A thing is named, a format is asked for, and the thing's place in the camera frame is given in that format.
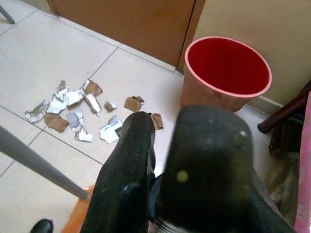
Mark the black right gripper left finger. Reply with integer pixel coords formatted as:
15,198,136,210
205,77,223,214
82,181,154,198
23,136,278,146
81,111,156,233

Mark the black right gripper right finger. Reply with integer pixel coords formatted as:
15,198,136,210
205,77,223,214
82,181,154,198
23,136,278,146
147,104,296,233

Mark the grey-handled orange broom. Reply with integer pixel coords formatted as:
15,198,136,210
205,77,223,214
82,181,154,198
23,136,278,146
0,125,96,233

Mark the white scrap with black print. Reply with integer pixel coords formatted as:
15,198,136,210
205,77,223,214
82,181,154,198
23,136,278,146
98,115,123,145

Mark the white curved paper scrap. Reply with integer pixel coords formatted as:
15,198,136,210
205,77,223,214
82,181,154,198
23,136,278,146
73,126,94,143

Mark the brown rectangular cardboard scrap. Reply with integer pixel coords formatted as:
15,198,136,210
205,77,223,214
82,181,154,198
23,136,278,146
150,113,164,131

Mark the tiny brown cardboard scrap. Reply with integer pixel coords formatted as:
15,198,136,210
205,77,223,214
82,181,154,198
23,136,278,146
104,101,118,113

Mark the folded brown cardboard scrap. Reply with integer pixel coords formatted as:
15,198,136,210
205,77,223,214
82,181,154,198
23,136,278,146
124,95,145,113

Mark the translucent plastic bag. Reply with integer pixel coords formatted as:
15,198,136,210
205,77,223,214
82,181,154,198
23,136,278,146
264,152,300,216

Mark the white-grey printed paper scrap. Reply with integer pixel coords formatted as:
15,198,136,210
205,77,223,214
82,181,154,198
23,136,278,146
66,111,85,133

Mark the long white paper strip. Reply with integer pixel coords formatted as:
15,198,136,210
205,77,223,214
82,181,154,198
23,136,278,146
83,93,102,117

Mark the dark woven basket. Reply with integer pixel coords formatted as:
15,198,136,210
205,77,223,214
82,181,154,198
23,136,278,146
268,116,305,160

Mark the flat brown cardboard scrap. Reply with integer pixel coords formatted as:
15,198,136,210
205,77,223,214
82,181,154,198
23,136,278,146
43,113,69,133

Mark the curled brown cardboard scrap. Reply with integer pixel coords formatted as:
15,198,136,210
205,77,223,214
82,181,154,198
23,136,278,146
82,78,104,97

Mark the white torn paper scrap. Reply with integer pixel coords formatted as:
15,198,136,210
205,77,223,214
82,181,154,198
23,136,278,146
65,89,86,107

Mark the pink cloth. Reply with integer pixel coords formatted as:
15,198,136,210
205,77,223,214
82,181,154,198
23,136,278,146
293,91,311,233

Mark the dark brown wooden furniture leg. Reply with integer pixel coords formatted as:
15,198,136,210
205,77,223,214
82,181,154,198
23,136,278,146
258,81,311,134

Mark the black robot foot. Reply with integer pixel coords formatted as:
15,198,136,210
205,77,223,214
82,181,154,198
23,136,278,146
31,218,54,233

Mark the large white paper scrap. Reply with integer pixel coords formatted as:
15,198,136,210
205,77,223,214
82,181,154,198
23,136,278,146
46,93,69,115

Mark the red plastic waste bin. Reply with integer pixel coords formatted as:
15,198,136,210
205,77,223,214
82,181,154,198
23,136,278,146
180,36,273,113

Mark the small white-brown paper scrap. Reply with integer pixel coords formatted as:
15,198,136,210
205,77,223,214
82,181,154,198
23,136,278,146
56,80,70,96

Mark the crumpled silver-grey paper scrap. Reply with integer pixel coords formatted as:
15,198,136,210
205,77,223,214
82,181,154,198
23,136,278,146
24,100,51,124

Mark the brown wooden door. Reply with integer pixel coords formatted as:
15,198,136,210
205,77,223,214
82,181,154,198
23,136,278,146
47,0,206,72

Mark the grey metal chair leg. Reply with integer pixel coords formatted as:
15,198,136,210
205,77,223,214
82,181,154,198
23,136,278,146
0,4,16,25

